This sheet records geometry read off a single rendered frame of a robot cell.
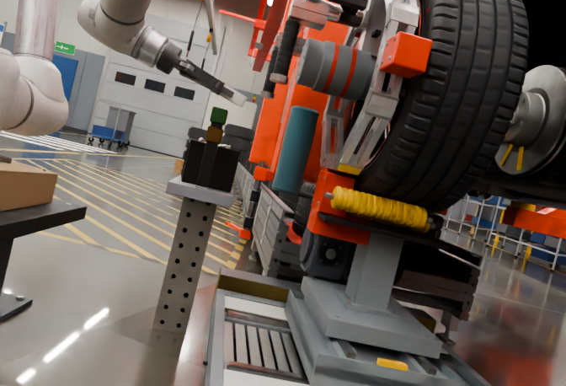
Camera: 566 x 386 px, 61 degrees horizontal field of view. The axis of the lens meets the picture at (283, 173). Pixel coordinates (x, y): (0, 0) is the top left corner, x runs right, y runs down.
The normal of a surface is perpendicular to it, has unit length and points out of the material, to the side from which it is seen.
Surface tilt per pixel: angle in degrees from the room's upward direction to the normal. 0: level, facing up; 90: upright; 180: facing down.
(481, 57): 84
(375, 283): 90
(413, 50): 90
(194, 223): 90
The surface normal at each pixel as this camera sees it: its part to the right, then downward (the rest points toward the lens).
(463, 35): 0.17, -0.18
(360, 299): 0.11, 0.05
